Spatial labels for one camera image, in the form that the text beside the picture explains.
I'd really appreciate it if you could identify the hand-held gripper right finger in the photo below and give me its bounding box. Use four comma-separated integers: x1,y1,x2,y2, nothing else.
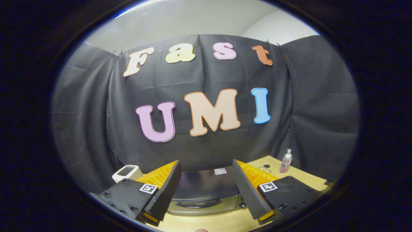
232,159,322,225

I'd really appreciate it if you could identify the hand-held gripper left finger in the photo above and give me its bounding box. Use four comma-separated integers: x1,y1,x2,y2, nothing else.
89,160,182,226

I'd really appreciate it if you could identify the black toaster oven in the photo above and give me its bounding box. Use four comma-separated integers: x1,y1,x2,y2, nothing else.
167,166,247,216

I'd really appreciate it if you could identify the white bread toaster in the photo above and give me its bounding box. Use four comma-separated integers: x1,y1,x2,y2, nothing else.
112,165,144,183

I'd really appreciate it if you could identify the pink white spray bottle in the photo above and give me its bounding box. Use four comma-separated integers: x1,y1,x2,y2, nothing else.
279,149,293,173

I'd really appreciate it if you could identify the black backdrop cloth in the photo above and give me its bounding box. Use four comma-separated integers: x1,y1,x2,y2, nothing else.
51,34,360,194

